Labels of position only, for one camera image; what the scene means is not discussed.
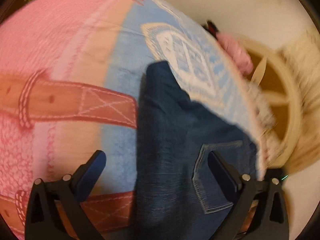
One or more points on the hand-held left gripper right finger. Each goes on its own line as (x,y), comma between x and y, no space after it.
(220,170)

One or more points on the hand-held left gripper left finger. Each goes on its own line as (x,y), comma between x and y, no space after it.
(92,173)

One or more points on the blue denim pants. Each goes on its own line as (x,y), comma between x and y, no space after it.
(170,130)

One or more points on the round wooden basket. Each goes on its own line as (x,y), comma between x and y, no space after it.
(295,105)

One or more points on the pink cloth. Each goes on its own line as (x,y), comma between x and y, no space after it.
(237,52)

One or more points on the cream fluffy rug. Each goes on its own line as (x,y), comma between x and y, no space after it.
(310,80)

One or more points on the pink and blue printed blanket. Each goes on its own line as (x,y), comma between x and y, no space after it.
(62,42)

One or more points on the red and black object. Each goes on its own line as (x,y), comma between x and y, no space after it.
(212,28)

